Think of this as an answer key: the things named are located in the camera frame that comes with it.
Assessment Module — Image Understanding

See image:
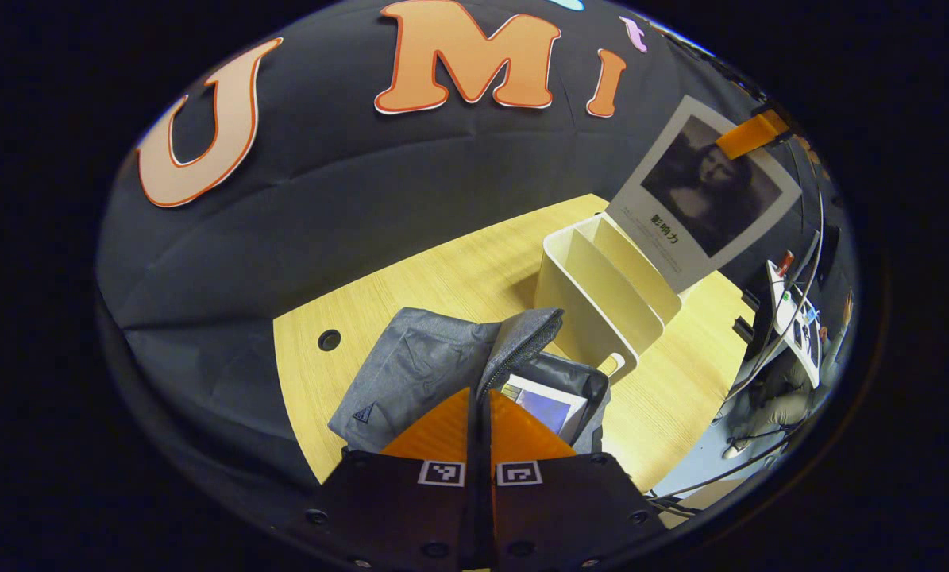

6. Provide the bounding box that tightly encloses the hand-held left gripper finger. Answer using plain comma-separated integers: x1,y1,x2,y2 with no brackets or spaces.
303,388,483,571
482,389,665,571

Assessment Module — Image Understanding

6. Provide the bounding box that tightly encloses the blue cover book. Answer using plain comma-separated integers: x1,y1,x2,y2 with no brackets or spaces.
500,373,588,436

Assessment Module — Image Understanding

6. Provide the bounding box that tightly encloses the portrait cover book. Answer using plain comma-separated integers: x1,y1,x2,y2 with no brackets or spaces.
605,95,803,295

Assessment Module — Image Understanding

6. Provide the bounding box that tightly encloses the grey schoolbag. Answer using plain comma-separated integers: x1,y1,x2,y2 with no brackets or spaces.
327,307,611,477

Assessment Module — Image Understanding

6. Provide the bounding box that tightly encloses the white bookshelf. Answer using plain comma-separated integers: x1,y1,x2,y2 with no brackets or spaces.
534,211,693,386

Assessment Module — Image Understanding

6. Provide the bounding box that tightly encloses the white panel with stickers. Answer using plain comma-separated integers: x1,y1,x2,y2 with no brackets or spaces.
766,253,828,390

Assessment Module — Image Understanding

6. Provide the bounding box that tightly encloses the black backdrop cloth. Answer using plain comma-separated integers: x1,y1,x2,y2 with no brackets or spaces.
95,0,860,493

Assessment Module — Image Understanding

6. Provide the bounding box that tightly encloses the person's grey clothing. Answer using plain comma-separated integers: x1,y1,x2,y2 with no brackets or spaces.
724,369,820,462

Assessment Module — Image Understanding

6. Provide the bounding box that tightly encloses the black cable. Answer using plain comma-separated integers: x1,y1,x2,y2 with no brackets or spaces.
647,449,789,517

